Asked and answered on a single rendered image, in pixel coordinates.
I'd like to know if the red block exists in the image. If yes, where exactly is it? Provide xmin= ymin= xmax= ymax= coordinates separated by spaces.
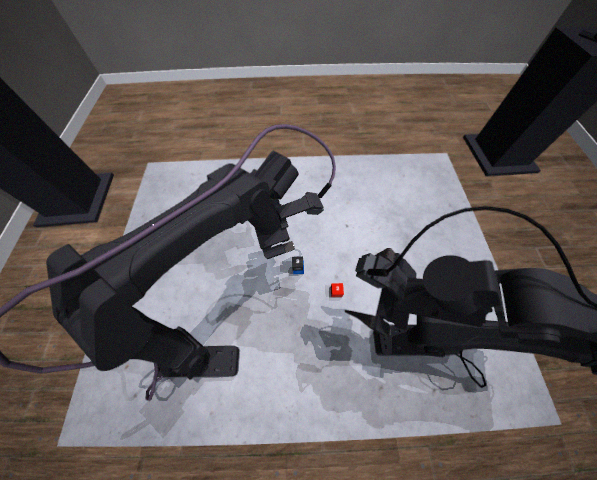
xmin=331 ymin=283 xmax=344 ymax=297

